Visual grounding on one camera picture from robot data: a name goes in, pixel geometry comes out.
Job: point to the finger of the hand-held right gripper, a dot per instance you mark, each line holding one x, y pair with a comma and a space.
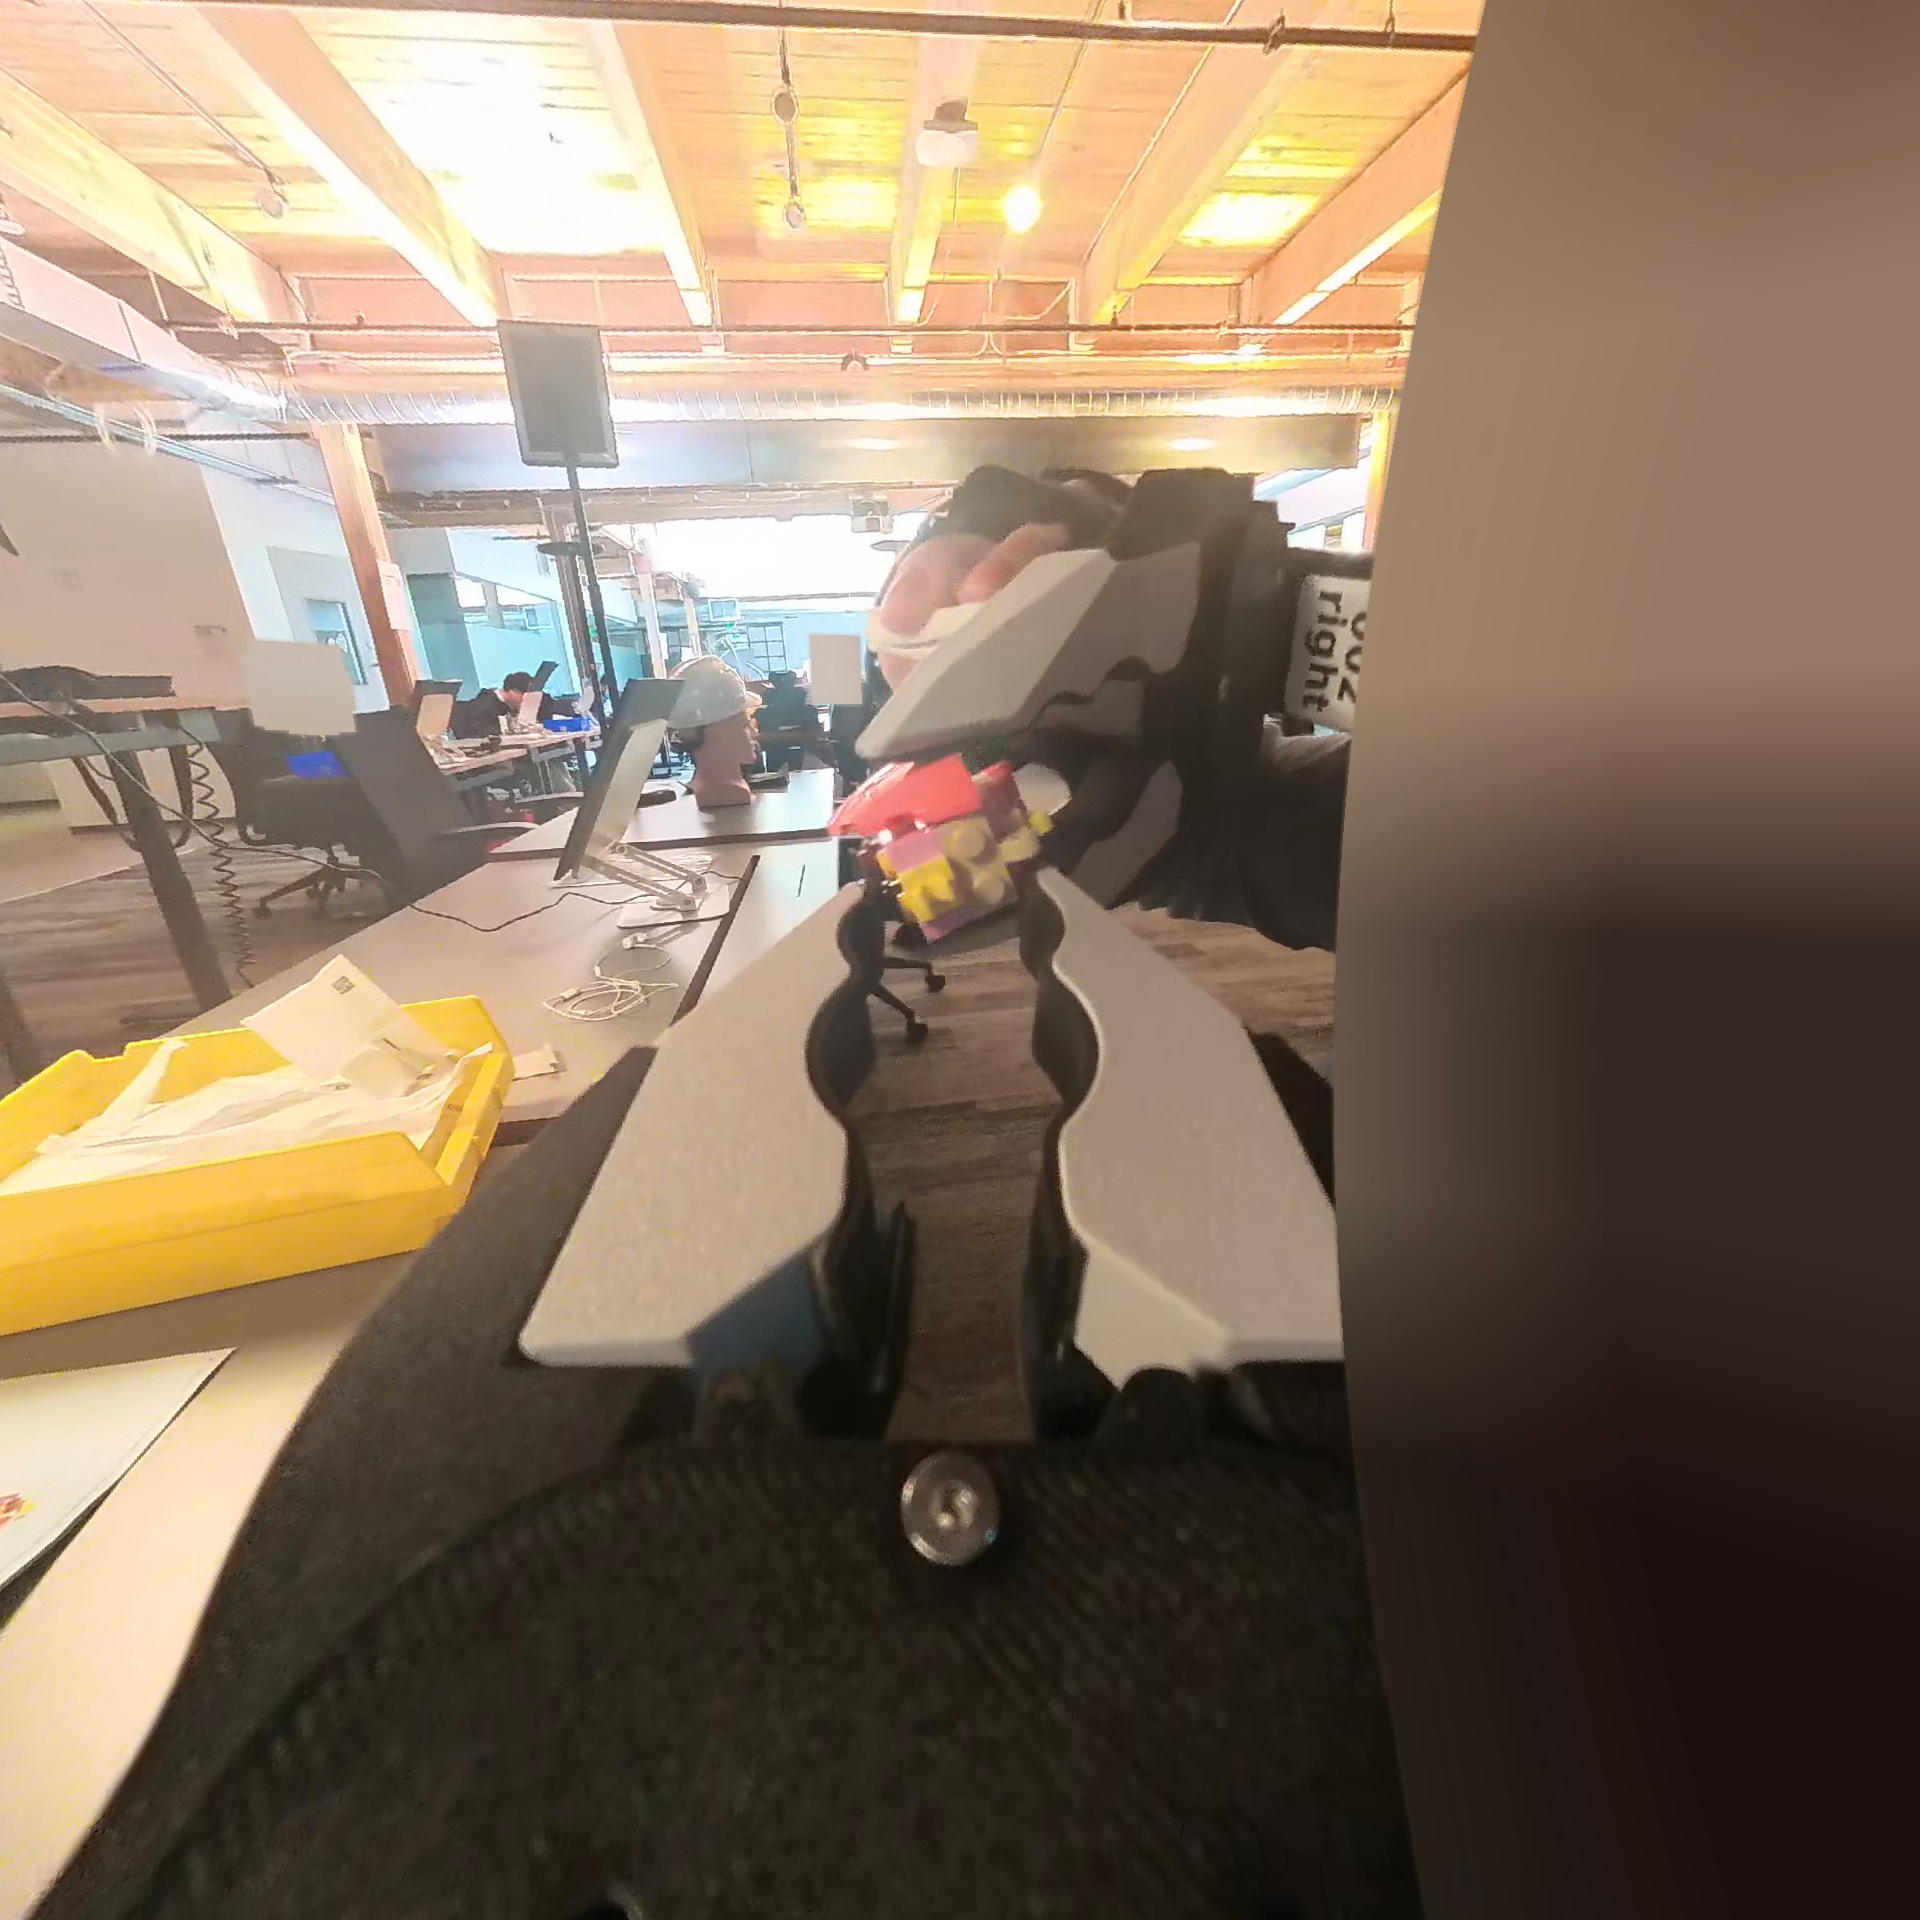
1148, 833
996, 659

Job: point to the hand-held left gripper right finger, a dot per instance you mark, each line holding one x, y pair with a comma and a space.
1201, 1201

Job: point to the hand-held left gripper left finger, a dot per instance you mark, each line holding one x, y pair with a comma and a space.
705, 1186

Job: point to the colourful toy brick model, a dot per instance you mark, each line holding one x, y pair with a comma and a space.
944, 864

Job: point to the person's right hand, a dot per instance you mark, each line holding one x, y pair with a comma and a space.
975, 578

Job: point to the small white tag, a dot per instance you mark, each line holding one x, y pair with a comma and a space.
535, 1058

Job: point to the black swivel chair base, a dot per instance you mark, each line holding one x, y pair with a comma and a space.
906, 985

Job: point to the mannequin head with hard hat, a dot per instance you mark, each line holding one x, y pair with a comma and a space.
719, 736

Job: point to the laptop on clear stand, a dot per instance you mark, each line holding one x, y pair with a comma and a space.
614, 780

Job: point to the dark grey panel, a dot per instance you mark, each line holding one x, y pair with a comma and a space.
1636, 959

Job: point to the white paper card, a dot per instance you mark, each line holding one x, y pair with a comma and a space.
322, 1013

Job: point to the round ceiling lamp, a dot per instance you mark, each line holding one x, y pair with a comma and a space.
1022, 208

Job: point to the yellow plastic tray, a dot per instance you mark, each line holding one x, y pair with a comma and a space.
224, 1207

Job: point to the black office chair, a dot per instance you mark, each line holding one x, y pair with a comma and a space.
388, 795

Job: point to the clear plastic bags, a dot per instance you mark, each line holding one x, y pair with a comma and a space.
194, 1113

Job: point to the black speaker on pole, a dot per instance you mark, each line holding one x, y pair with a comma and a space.
558, 388

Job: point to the printed instruction sheet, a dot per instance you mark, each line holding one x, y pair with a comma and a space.
75, 1440

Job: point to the standing desk with dark legs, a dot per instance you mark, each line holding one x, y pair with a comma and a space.
90, 720

